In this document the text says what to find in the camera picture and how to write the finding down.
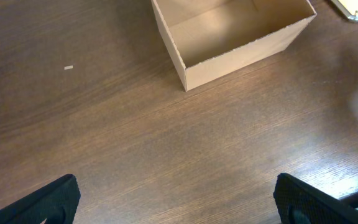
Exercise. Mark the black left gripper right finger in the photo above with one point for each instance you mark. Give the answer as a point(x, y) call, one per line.
point(299, 202)

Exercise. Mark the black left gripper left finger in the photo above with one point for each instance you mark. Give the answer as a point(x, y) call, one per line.
point(55, 203)

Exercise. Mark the brown cardboard box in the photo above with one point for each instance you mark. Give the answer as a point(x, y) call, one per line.
point(210, 39)

